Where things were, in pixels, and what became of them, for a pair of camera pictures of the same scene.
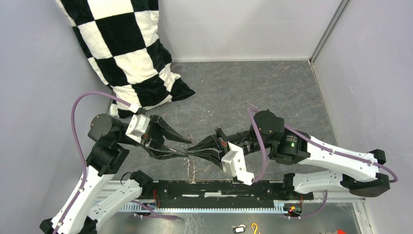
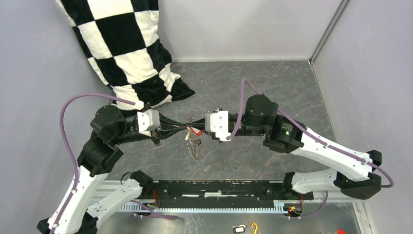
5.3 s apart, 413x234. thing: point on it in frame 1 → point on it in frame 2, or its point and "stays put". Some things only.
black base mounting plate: (222, 194) stays put
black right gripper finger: (209, 142) → (199, 127)
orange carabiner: (252, 225) stays put
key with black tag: (238, 229) stays put
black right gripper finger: (216, 155) → (199, 124)
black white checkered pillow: (124, 46) stays put
